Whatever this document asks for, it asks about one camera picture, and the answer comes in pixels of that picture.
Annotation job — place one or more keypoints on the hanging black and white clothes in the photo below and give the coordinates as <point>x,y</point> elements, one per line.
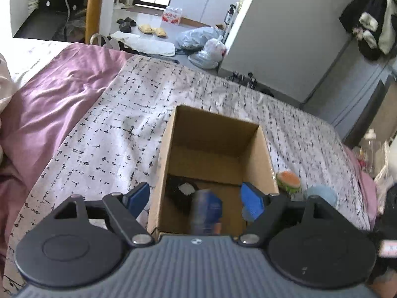
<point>372,15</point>

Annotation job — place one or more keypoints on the light blue knitted item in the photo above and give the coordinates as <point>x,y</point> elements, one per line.
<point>322,192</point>

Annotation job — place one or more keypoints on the black spray bottle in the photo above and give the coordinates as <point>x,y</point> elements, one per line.
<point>229,15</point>

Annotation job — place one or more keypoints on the grey door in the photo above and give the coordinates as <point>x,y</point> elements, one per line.
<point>350,80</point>

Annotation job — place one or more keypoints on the white towel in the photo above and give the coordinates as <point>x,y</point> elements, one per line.
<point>145,43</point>

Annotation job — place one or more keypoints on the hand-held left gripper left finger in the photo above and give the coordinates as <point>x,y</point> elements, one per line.
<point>136,197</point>

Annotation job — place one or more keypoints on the brown cardboard box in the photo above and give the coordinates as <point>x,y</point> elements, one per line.
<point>214,136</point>

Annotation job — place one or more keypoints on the clear plastic bottle white cap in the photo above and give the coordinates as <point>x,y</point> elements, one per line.
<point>370,144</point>

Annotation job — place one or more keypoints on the black soft item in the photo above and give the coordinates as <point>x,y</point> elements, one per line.
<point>178,197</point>

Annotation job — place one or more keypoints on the grey sneaker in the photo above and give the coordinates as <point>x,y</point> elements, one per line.
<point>235,76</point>
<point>251,80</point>

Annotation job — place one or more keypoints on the grey-blue plastic bag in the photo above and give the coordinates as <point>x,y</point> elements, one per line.
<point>197,37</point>

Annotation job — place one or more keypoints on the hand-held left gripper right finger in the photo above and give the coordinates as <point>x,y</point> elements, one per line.
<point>251,200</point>

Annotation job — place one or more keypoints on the yellow slipper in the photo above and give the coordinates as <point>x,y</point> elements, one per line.
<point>160,32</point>
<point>145,29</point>

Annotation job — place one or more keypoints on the pack of water bottles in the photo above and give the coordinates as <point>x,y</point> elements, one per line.
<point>172,15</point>

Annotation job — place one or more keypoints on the burger plush toy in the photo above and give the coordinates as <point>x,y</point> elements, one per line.
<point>289,180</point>

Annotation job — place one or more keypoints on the clear plastic bag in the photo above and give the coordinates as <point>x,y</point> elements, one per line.
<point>203,60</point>

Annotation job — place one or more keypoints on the purple blanket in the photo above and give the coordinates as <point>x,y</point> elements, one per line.
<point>52,99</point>

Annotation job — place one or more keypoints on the white plastic bag red print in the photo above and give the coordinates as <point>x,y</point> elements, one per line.
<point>215,48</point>

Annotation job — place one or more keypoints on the gold round table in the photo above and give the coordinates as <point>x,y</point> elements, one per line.
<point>94,6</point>

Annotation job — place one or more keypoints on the white tote bag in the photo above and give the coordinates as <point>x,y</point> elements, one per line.
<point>104,40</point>

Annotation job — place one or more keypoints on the black slipper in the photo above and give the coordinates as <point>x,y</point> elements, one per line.
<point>127,21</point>
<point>125,28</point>

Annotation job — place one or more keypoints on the brown wooden board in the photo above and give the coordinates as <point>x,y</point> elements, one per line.
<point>377,115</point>

